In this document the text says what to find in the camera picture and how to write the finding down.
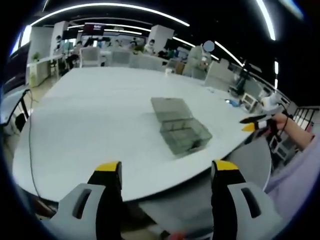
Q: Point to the white office chair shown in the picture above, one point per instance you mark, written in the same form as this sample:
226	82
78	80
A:
218	76
90	57

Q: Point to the white paper cup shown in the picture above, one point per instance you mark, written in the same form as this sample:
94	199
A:
168	71

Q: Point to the person's right hand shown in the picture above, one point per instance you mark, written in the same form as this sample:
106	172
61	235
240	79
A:
282	122

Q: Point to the white storage crate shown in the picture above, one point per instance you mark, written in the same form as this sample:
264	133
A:
249	101

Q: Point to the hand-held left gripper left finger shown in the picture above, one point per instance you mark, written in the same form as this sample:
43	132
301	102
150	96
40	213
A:
100	200

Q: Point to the clear plastic lidded box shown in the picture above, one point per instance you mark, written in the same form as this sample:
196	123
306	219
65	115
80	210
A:
180	125

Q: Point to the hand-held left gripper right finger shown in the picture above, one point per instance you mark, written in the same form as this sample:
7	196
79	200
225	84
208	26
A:
232	200

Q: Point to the black frame chair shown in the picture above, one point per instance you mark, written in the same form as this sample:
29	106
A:
17	112

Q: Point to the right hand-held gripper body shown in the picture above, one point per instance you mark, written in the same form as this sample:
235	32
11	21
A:
271	102

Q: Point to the dark wall screen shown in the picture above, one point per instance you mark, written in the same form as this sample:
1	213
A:
93	29

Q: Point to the small blue object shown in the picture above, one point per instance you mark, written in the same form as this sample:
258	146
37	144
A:
232	102

